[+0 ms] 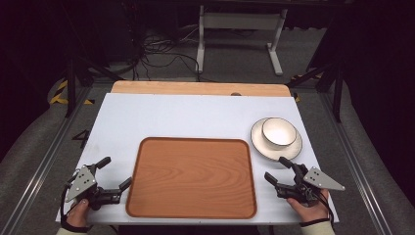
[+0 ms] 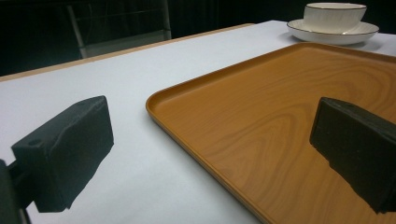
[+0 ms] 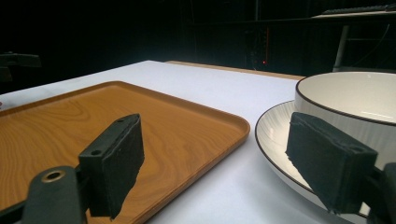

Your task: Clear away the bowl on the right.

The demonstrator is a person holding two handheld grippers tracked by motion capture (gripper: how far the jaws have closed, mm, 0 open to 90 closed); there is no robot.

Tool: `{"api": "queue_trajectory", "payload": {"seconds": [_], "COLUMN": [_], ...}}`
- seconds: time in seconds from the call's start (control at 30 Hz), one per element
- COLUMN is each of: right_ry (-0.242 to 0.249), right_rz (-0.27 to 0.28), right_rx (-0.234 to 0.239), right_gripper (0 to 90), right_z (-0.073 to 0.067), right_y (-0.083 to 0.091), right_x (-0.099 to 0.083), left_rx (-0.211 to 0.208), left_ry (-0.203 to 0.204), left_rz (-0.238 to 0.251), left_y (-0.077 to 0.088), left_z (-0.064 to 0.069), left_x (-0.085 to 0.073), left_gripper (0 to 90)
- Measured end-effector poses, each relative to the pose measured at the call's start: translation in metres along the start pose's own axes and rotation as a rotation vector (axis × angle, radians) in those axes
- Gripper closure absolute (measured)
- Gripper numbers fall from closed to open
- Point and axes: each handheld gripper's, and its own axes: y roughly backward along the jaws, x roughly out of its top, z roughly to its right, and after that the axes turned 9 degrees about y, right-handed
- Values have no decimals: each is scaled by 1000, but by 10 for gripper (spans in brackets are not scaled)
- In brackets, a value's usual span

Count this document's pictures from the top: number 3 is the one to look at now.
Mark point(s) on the white bowl with dark rim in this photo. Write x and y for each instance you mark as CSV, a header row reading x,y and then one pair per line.
x,y
351,102

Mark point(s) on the red indicator light strip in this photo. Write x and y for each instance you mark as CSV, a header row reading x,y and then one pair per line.
x,y
266,46

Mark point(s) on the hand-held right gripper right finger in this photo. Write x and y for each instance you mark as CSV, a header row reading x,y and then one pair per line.
x,y
330,168

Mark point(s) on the background desk with keyboard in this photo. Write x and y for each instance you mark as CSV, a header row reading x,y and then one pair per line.
x,y
358,18

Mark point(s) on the white plate with dark rim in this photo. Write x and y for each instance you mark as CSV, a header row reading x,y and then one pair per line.
x,y
274,133

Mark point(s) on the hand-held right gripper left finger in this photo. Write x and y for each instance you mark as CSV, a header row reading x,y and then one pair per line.
x,y
115,165

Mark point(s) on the wooden tray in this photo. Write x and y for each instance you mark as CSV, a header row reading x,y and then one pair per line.
x,y
174,137

